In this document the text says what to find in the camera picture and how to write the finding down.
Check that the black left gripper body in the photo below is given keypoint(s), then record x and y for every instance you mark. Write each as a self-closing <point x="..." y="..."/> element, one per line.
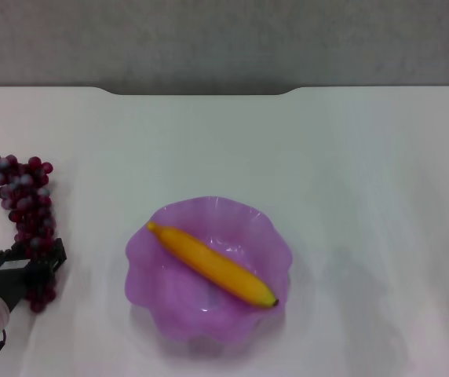
<point x="8" y="282"/>

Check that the yellow banana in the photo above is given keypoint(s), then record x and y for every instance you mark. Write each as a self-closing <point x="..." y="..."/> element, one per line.
<point x="212" y="263"/>

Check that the purple translucent wavy bowl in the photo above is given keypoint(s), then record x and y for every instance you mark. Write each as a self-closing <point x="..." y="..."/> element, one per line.
<point x="161" y="290"/>

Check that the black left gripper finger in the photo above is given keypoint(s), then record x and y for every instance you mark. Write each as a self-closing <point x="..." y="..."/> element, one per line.
<point x="6" y="253"/>
<point x="57" y="255"/>

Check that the dark red grape bunch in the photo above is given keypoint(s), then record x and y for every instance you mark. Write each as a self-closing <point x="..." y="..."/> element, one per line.
<point x="28" y="204"/>

